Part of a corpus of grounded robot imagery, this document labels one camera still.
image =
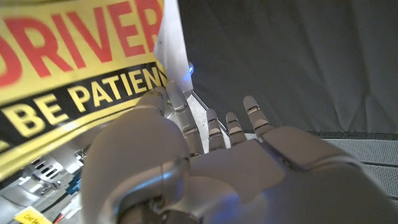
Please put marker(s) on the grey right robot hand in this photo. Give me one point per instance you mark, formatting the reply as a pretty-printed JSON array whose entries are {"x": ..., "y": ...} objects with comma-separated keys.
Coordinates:
[{"x": 79, "y": 146}]

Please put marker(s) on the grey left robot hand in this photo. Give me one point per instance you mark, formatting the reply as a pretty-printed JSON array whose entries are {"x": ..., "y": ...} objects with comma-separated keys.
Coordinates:
[{"x": 242, "y": 183}]

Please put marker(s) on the yellow new driver bumper sticker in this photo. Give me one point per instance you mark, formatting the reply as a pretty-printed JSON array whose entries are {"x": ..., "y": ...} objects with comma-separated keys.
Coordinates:
[{"x": 77, "y": 62}]

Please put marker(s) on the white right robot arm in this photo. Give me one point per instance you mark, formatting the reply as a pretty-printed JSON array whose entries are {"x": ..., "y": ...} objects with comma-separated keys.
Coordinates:
[{"x": 37, "y": 177}]

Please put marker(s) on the black backdrop curtain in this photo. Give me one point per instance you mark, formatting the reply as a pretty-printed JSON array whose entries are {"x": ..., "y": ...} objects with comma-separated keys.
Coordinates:
[{"x": 295, "y": 62}]

